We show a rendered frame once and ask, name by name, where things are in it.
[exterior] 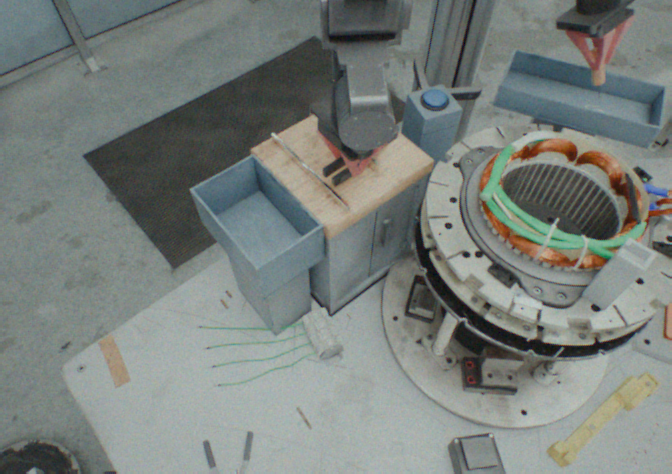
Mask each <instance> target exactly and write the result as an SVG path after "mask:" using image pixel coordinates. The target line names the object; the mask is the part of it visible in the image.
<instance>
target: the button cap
mask: <svg viewBox="0 0 672 474"><path fill-rule="evenodd" d="M447 100H448V96H447V95H446V93H444V92H443V91H441V90H437V89H432V90H429V91H426V92H425V93H424V94H423V102H424V104H426V105H427V106H429V107H432V108H439V107H442V106H444V105H446V104H447Z"/></svg>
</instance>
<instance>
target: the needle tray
mask: <svg viewBox="0 0 672 474"><path fill-rule="evenodd" d="M604 77H605V82H604V83H603V84H601V86H600V87H599V88H600V107H597V106H598V105H599V89H598V87H597V85H594V84H593V81H592V69H591V68H590V67H587V66H583V65H579V64H575V63H571V62H567V61H563V60H560V59H556V58H552V57H548V56H544V55H539V54H536V53H532V52H528V51H524V50H520V49H516V48H514V51H513V53H512V56H511V58H510V61H509V63H508V66H507V68H506V71H504V73H503V76H502V78H501V80H500V83H499V85H498V88H497V91H496V94H495V97H494V100H493V104H492V107H496V108H497V107H499V108H503V109H506V110H509V111H513V112H516V113H520V114H523V115H527V116H531V117H532V119H531V121H529V124H537V127H539V125H540V124H543V125H550V126H553V132H558V133H560V132H561V130H562V128H566V129H569V130H574V131H577V132H581V133H583V134H586V135H589V136H591V137H595V135H597V136H601V137H605V138H608V139H612V140H615V141H619V142H622V143H626V144H630V145H633V146H637V147H640V148H644V149H647V148H648V147H649V145H650V144H652V143H653V141H654V140H655V138H656V136H657V135H658V133H659V132H660V131H661V129H662V123H663V115H664V107H666V98H667V89H668V86H667V85H663V84H658V83H654V82H650V81H647V80H643V79H639V78H637V79H634V78H630V77H626V76H623V75H619V74H615V73H611V72H606V71H604ZM587 105H590V106H594V107H590V106H587ZM585 106H587V108H585ZM592 109H593V110H592ZM597 110H601V111H603V112H601V111H597Z"/></svg>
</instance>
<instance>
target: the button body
mask: <svg viewBox="0 0 672 474"><path fill-rule="evenodd" d="M432 89H437V90H441V91H443V92H444V93H446V95H447V96H448V97H449V99H450V104H449V107H447V108H446V109H444V110H442V111H430V110H427V109H425V108H424V107H422V106H421V104H420V101H419V99H420V96H421V94H422V93H424V92H426V91H429V90H432ZM462 111H463V109H462V108H461V106H460V105H459V104H458V103H457V101H456V100H455V99H454V97H453V96H452V95H451V94H450V92H449V91H448V90H447V88H446V87H445V86H444V85H439V86H435V87H431V88H428V89H423V90H419V91H415V92H411V93H408V94H407V96H406V102H405V109H404V115H403V122H402V128H401V134H402V135H403V136H404V137H406V138H407V139H408V140H409V141H411V142H412V143H413V144H414V145H416V146H417V147H418V148H419V149H421V150H422V151H423V152H424V153H425V154H427V155H428V156H429V157H430V158H432V159H433V160H434V164H433V168H432V171H431V172H429V173H428V176H427V180H426V184H425V188H424V193H423V197H424V196H425V193H426V191H427V187H428V183H429V180H430V177H431V174H432V172H433V170H434V168H435V166H436V165H437V163H438V162H439V160H440V161H442V162H444V163H446V164H447V161H448V159H446V158H444V156H445V153H446V152H447V151H448V150H449V149H450V148H451V147H452V143H453V140H454V136H455V132H456V129H457V125H458V122H459V121H460V118H461V114H462ZM423 197H422V199H423Z"/></svg>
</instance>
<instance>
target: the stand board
mask: <svg viewBox="0 0 672 474"><path fill-rule="evenodd" d="M317 126H318V118H317V117H316V116H315V115H312V116H311V117H309V118H307V119H305V120H303V121H302V122H300V123H298V124H296V125H294V126H292V127H291V128H289V129H287V130H285V131H283V132H282V133H280V134H278V135H277V136H278V137H280V138H281V139H282V140H283V141H284V142H285V143H286V144H287V145H288V146H289V147H290V148H291V149H292V150H293V151H294V152H295V153H296V154H297V155H298V156H299V157H300V158H301V159H302V160H303V161H304V162H305V163H306V164H307V165H309V166H310V168H312V169H313V170H314V171H315V172H316V173H317V174H318V175H319V176H320V177H321V178H322V179H323V180H324V181H325V182H326V183H327V184H328V185H329V186H330V187H331V188H332V190H333V191H334V192H335V193H337V194H338V195H339V196H340V197H341V198H342V199H343V200H344V201H345V202H346V203H347V204H348V205H349V206H350V213H348V214H346V213H345V212H344V211H343V210H342V209H341V208H340V207H339V206H338V205H337V204H336V203H335V202H334V201H333V200H332V198H331V197H330V196H329V195H328V194H327V193H326V192H325V191H324V190H323V189H322V188H321V187H320V186H319V185H318V184H317V183H316V182H315V181H314V180H313V179H312V178H311V177H310V176H309V175H308V174H307V173H306V172H304V171H303V170H302V169H301V168H300V167H299V166H298V165H297V164H296V163H295V162H294V161H293V160H292V159H291V158H290V157H289V156H288V155H287V154H286V153H285V152H284V151H283V150H282V149H281V148H280V147H279V146H278V145H277V144H276V143H275V142H274V141H273V140H272V138H271V139H269V140H267V141H265V142H263V143H261V144H260V145H258V146H256V147H254V148H252V149H251V155H253V154H255V155H256V156H257V157H258V158H259V159H260V160H261V161H262V162H263V163H264V164H265V165H266V166H267V167H268V168H269V169H270V171H271V172H272V173H273V174H274V175H275V176H276V177H277V178H278V179H279V180H280V181H281V182H282V183H283V184H284V185H285V186H286V187H287V188H288V189H289V190H290V191H291V192H292V193H293V194H294V195H295V196H296V197H297V198H298V199H299V200H300V201H301V202H302V204H303V205H304V206H305V207H306V208H307V209H308V210H309V211H310V212H311V213H312V214H313V215H314V216H315V217H316V218H317V219H318V220H319V221H320V222H321V223H322V224H323V225H324V235H325V236H326V237H327V238H328V239H329V240H331V239H332V238H333V237H334V236H336V235H337V234H339V233H340V232H342V231H343V230H345V229H346V228H348V227H349V226H351V225H352V224H354V223H355V222H357V221H358V220H360V219H361V218H363V217H364V216H366V215H367V214H369V213H370V212H372V211H373V210H375V209H376V208H377V207H379V206H380V205H382V204H383V203H385V202H386V201H388V200H389V199H391V198H392V197H394V196H395V195H397V194H398V193H400V192H401V191H403V190H404V189H406V188H407V187H409V186H410V185H412V184H413V183H415V182H416V181H418V180H419V179H420V178H422V177H423V176H425V175H426V174H428V173H429V172H431V171H432V168H433V164H434V160H433V159H432V158H430V157H429V156H428V155H427V154H425V153H424V152H423V151H422V150H421V149H419V148H418V147H417V146H416V145H414V144H413V143H412V142H411V141H409V140H408V139H407V138H406V137H404V136H403V135H402V134H401V133H399V134H398V138H396V139H395V140H393V141H392V142H390V143H389V144H388V145H387V146H384V147H383V148H382V149H380V150H379V151H378V152H377V153H376V154H375V155H374V156H373V158H374V159H375V160H376V161H377V162H379V171H378V173H375V172H374V171H373V170H372V169H370V168H369V167H368V166H366V167H365V169H364V170H363V172H362V173H361V174H359V175H358V176H356V177H353V176H351V177H350V178H348V179H347V180H345V181H344V182H342V183H341V184H339V185H337V186H336V187H334V186H333V185H332V176H334V175H335V174H337V173H338V172H340V171H342V170H343V169H345V168H346V167H347V165H345V166H343V167H341V168H340V169H338V170H337V171H335V172H334V173H332V175H330V176H329V177H327V178H326V177H325V176H324V175H323V168H324V167H325V166H327V165H328V164H330V163H331V162H332V161H334V160H335V157H334V156H333V155H332V152H331V150H330V149H329V148H328V146H327V145H326V144H325V142H324V141H323V140H322V139H321V137H320V136H319V135H318V133H317V132H316V127H317Z"/></svg>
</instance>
